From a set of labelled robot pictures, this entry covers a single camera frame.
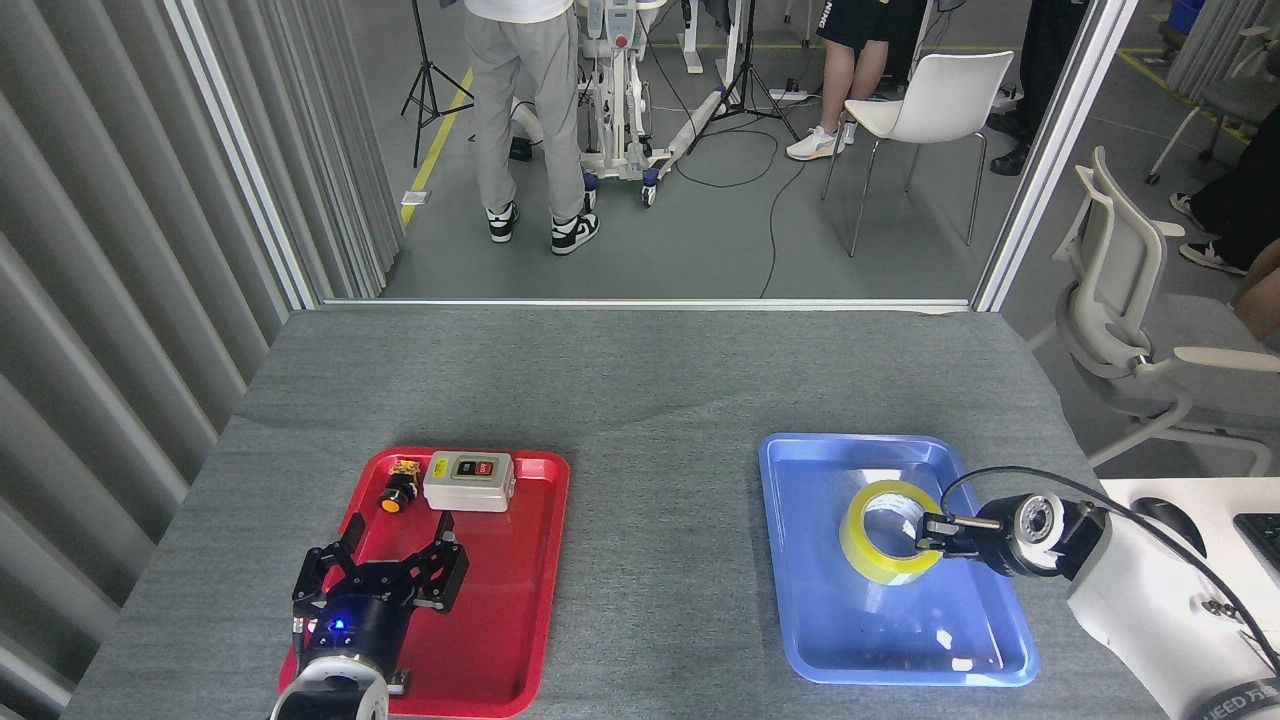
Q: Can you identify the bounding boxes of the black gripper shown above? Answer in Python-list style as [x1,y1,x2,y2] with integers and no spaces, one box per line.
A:
[914,508,1017,579]
[291,510,471,670]

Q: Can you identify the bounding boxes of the yellow tape roll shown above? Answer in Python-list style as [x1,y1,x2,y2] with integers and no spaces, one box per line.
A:
[838,480,946,587]

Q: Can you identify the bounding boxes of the orange push button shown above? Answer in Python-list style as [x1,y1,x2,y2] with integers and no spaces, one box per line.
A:
[378,459,422,515]

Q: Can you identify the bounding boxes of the red plastic tray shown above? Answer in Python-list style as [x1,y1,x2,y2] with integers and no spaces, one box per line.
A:
[280,445,571,718]

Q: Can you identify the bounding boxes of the blue plastic tray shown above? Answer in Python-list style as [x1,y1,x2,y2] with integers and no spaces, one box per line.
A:
[757,432,1039,687]

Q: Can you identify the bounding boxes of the black computer mouse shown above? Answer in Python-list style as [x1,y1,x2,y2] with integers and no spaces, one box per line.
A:
[1131,497,1193,533]

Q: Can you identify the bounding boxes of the white desk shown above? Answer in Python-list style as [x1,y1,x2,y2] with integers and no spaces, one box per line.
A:
[1100,477,1280,691]

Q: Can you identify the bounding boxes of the black keyboard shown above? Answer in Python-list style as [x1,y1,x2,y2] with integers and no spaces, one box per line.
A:
[1233,513,1280,576]

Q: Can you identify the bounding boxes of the grey office chair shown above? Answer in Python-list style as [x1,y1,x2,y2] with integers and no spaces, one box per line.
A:
[1030,147,1280,478]

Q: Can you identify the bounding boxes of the silver crossbar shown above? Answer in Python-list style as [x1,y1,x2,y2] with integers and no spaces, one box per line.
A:
[318,296,976,314]

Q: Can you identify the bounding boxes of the white plastic chair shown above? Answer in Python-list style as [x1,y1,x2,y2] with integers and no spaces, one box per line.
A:
[822,50,1015,259]

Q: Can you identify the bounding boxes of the seated person's legs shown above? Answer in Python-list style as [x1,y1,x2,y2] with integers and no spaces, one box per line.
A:
[1170,108,1280,278]

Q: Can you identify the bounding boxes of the person with bare legs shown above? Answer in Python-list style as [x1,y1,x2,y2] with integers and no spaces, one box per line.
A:
[785,0,936,163]

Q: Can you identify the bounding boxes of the black tripod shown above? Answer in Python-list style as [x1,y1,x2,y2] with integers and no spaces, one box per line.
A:
[400,0,481,169]
[686,0,801,156]

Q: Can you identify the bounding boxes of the person in dark shoes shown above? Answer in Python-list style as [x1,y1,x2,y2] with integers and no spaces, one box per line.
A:
[985,0,1088,178]

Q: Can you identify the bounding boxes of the person in sneakers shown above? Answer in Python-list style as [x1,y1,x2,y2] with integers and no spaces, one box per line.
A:
[465,0,601,256]

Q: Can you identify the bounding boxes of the white stand on wheels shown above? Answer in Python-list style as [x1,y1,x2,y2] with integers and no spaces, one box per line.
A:
[510,0,733,208]

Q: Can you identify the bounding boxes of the grey chair with metal legs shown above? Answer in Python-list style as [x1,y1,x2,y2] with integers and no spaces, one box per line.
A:
[1145,25,1280,186]

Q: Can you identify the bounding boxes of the white two-button switch box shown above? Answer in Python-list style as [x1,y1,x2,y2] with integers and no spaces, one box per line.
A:
[422,451,516,513]

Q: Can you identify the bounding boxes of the black floor cable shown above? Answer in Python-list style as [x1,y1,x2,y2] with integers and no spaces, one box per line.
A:
[675,125,813,299]

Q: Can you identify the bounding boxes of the silver post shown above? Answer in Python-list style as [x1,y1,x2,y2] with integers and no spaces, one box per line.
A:
[972,0,1141,313]
[165,0,321,311]

